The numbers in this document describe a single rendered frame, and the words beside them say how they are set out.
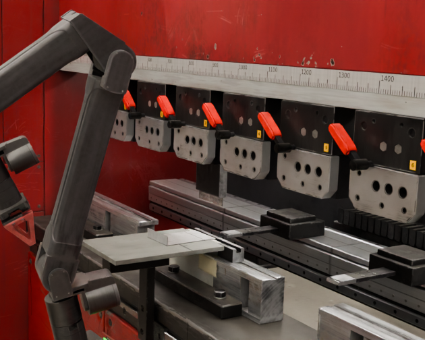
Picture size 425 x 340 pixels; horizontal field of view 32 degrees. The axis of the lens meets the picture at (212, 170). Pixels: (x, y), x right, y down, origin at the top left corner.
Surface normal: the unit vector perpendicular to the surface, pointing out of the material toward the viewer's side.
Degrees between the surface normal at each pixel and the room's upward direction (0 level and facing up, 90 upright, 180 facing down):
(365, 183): 90
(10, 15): 90
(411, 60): 90
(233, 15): 90
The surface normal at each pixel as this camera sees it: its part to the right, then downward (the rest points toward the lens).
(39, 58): 0.35, 0.23
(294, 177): -0.85, 0.06
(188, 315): 0.04, -0.99
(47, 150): 0.54, 0.16
